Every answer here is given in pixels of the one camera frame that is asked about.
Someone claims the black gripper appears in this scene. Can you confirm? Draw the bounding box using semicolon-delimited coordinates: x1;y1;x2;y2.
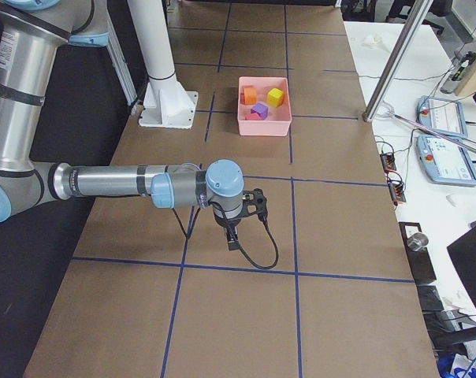
214;188;268;251

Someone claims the red foam block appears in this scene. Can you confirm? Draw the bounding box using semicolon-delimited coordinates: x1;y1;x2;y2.
245;113;262;120

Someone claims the purple foam block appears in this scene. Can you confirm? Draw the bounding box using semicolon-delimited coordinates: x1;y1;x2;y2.
251;102;269;120

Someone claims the orange foam block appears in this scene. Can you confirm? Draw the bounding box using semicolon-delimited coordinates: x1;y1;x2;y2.
241;86;258;106

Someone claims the yellow foam block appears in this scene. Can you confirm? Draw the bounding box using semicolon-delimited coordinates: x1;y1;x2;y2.
266;87;285;108

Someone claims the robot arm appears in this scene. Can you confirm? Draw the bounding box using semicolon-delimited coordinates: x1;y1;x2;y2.
0;1;268;250

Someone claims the pink plastic bin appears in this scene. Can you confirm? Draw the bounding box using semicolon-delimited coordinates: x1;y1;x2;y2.
237;76;292;136

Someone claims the metal cup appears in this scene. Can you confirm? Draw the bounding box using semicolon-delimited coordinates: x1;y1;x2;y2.
407;232;429;252

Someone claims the near teach pendant tablet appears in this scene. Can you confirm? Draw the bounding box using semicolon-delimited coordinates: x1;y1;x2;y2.
416;135;476;187

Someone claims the teach pendant tablet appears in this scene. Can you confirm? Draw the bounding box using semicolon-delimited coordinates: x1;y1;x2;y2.
417;96;468;138
416;135;476;187

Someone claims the far teach pendant tablet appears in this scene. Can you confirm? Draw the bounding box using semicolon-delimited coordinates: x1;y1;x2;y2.
417;96;468;138

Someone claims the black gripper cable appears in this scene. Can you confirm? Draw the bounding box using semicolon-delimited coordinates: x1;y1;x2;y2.
170;204;280;270

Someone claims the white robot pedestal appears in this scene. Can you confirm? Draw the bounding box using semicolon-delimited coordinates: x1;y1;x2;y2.
128;0;199;129

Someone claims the aluminium frame post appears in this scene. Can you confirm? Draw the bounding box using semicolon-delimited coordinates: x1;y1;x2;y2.
363;0;433;122

